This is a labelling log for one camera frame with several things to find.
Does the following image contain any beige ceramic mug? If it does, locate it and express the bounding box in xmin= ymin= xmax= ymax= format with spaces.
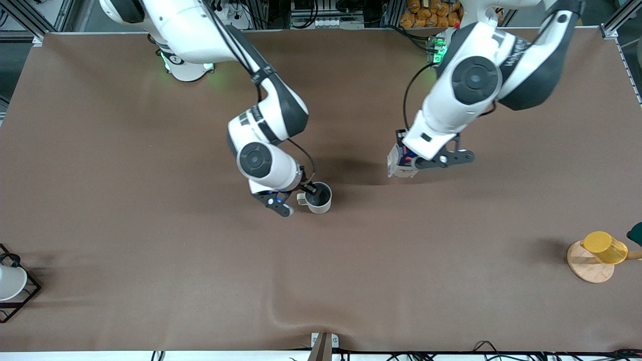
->
xmin=297 ymin=182 xmax=333 ymax=215

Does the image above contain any blue white milk carton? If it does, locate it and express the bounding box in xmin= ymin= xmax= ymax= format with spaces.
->
xmin=387 ymin=142 xmax=420 ymax=178

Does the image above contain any yellow plastic cup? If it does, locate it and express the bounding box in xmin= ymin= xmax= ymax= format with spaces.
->
xmin=581 ymin=231 xmax=628 ymax=265

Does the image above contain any brown table cloth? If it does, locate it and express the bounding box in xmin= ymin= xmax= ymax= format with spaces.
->
xmin=0 ymin=28 xmax=642 ymax=352

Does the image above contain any orange bread bag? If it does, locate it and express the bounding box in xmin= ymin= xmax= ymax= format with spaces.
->
xmin=399 ymin=0 xmax=464 ymax=29

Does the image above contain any long white power strip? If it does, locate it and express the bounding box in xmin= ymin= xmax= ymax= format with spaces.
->
xmin=290 ymin=17 xmax=365 ymax=30

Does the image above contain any wooden mug stand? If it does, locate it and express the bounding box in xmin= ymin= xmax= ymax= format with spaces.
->
xmin=567 ymin=241 xmax=642 ymax=284

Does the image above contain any white power strip with plugs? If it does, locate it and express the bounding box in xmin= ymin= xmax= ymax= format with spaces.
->
xmin=213 ymin=0 xmax=252 ymax=31

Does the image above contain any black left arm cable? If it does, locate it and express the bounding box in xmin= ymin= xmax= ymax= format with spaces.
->
xmin=403 ymin=64 xmax=438 ymax=132

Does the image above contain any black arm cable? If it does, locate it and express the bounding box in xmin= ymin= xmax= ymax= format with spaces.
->
xmin=203 ymin=0 xmax=317 ymax=187
xmin=403 ymin=64 xmax=438 ymax=132

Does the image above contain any grey metal table bracket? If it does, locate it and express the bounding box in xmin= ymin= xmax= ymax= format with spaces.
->
xmin=310 ymin=332 xmax=340 ymax=361

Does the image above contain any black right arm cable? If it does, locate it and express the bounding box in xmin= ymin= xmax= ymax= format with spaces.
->
xmin=203 ymin=0 xmax=317 ymax=187

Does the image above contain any aluminium frame post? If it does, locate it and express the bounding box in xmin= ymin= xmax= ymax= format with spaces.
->
xmin=0 ymin=0 xmax=47 ymax=47
xmin=599 ymin=0 xmax=642 ymax=41

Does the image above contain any black wire rack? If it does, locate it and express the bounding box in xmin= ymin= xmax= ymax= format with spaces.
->
xmin=0 ymin=244 xmax=42 ymax=323

